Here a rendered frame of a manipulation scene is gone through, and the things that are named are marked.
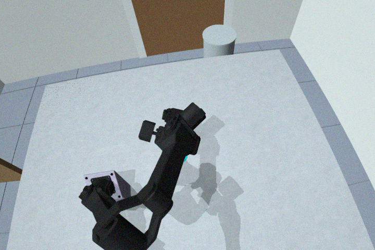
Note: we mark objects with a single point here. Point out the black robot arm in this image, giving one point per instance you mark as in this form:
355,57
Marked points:
112,231

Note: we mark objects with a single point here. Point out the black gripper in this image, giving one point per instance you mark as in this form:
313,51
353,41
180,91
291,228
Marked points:
147,130

